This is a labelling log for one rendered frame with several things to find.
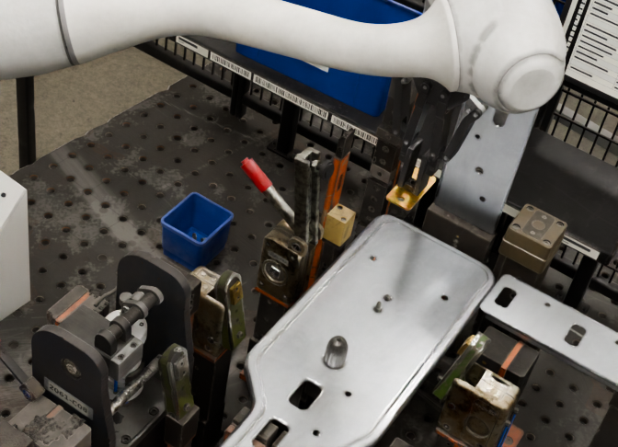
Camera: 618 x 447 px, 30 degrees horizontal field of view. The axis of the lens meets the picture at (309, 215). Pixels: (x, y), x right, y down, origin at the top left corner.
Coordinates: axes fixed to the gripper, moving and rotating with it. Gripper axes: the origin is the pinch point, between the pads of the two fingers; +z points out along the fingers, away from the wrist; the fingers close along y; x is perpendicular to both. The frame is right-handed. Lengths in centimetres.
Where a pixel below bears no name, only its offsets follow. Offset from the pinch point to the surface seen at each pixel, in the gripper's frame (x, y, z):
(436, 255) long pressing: 16.0, 1.9, 28.7
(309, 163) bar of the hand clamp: -1.6, -15.1, 7.4
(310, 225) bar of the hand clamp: 0.8, -14.0, 20.9
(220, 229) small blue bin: 17, -39, 50
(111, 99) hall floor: 110, -138, 129
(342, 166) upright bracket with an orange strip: 9.5, -14.6, 15.0
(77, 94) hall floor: 105, -147, 129
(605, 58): 54, 9, 7
